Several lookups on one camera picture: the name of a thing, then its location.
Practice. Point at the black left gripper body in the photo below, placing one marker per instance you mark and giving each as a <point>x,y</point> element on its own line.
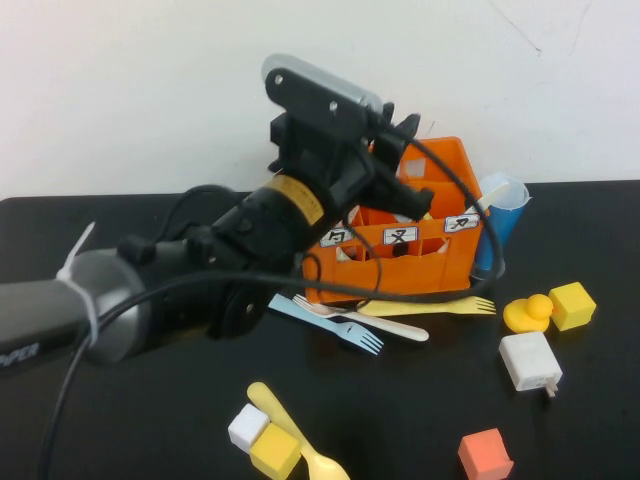
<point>325,165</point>

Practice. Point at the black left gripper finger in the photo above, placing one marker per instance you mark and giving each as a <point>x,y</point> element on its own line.
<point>397,140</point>
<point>405,200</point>

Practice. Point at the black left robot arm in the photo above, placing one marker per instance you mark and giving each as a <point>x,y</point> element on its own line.
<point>40,310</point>

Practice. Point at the orange plastic cutlery holder crate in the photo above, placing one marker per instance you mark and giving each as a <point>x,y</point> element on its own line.
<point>400,275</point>

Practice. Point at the paper label fork character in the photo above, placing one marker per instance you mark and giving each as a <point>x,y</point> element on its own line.
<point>400,236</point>

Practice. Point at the paper label knife character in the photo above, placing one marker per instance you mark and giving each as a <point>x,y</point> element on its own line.
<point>462,223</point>

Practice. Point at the paper label spoon character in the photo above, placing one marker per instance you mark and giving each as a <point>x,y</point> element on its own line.
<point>336,239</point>

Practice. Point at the white plastic knife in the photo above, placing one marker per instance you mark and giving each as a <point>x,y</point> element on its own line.
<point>492,194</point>

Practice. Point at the clear blue measuring cup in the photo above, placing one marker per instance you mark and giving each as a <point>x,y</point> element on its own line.
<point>510,215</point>

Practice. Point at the yellow plastic fork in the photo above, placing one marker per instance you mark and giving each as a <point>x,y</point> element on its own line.
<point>440,306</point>

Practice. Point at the cream white plastic fork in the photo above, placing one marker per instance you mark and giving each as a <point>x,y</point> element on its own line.
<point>400,330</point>

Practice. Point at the light blue plastic fork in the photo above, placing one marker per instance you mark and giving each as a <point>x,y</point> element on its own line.
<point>320,322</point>

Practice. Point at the yellow rubber duck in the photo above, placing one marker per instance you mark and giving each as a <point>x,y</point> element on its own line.
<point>525,317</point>

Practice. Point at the yellow foam cube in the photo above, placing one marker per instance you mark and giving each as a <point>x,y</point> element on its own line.
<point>572,305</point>
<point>274,452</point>

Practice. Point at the white charger plug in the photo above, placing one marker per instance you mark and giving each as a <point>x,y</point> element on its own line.
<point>527,362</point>

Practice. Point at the yellow plastic spoon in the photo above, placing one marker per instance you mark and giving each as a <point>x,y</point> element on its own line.
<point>272,405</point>

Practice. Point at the orange foam cube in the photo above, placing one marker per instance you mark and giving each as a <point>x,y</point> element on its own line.
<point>482,455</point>

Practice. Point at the white zip tie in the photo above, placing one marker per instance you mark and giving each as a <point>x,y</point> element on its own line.
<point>75,260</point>

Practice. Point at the white foam cube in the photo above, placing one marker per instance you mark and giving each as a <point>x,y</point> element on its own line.
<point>246,427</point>

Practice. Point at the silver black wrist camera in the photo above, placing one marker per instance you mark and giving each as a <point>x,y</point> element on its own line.
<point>310,95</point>

